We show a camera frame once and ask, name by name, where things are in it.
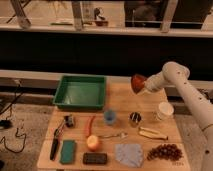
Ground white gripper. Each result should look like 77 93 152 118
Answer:
138 72 167 95

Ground dark red bowl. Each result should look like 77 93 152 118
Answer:
131 74 146 94

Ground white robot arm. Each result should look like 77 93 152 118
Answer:
139 62 213 171

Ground green plastic tray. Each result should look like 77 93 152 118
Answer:
53 75 106 110

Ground small metal can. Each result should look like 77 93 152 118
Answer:
129 112 142 127

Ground white paper bowl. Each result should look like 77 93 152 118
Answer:
156 102 174 121

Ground banana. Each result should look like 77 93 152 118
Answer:
138 127 168 140

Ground blue plastic cup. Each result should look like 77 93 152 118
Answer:
104 110 116 125

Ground orange carrot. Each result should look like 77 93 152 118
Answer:
85 116 95 138

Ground blue grey cloth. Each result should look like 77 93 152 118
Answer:
115 144 143 168

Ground bunch of dark grapes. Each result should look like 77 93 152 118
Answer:
147 144 182 161

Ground orange apple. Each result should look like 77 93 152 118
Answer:
86 135 100 151

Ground person in background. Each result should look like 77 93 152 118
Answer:
124 0 166 28

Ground small black binder clip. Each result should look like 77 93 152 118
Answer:
64 115 74 127

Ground green sponge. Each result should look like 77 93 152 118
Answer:
60 140 76 164

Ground black handled knife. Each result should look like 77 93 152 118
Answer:
50 138 60 161

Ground black cable on floor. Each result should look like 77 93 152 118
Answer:
0 79 28 154

